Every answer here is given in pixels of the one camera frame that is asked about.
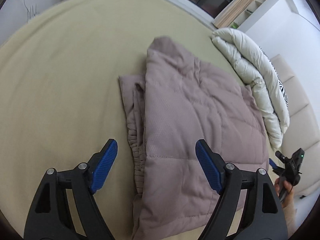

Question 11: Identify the person's right forearm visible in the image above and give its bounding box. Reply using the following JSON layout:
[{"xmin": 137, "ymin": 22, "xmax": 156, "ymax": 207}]
[{"xmin": 281, "ymin": 200, "xmax": 298, "ymax": 238}]

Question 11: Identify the zebra print pillow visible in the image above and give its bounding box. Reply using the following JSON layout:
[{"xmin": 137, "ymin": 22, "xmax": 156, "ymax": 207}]
[{"xmin": 260, "ymin": 47, "xmax": 289, "ymax": 108}]

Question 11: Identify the white folded duvet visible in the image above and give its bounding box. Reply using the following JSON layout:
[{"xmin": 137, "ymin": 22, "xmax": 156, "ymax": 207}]
[{"xmin": 211, "ymin": 28, "xmax": 290, "ymax": 151}]

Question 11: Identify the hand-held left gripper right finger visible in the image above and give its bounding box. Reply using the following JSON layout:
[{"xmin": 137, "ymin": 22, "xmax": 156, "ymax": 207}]
[{"xmin": 195, "ymin": 139, "xmax": 288, "ymax": 240}]

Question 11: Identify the white router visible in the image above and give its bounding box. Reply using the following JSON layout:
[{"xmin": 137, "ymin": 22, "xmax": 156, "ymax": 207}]
[{"xmin": 26, "ymin": 5, "xmax": 39, "ymax": 21}]

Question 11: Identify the mauve hooded puffer coat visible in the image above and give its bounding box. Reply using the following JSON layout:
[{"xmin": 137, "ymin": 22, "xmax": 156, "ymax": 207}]
[{"xmin": 118, "ymin": 36, "xmax": 272, "ymax": 240}]

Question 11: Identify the beige padded headboard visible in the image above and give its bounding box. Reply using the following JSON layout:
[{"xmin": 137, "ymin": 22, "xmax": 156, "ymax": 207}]
[{"xmin": 270, "ymin": 54, "xmax": 320, "ymax": 198}]

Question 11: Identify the person's right hand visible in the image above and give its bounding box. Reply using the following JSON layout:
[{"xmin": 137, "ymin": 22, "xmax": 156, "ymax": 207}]
[{"xmin": 274, "ymin": 176, "xmax": 295, "ymax": 208}]

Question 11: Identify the bed with beige sheet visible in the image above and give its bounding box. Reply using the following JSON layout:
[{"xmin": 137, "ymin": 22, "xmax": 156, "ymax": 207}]
[{"xmin": 0, "ymin": 0, "xmax": 275, "ymax": 240}]

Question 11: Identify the beige curtain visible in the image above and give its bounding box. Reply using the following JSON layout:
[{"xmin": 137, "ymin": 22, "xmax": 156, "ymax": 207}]
[{"xmin": 214, "ymin": 0, "xmax": 263, "ymax": 28}]

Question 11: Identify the white wall shelf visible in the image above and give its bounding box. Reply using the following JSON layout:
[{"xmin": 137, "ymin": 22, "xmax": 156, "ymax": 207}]
[{"xmin": 235, "ymin": 0, "xmax": 284, "ymax": 30}]

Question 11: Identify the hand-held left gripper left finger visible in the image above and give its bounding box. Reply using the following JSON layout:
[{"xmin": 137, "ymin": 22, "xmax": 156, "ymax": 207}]
[{"xmin": 24, "ymin": 139, "xmax": 118, "ymax": 240}]

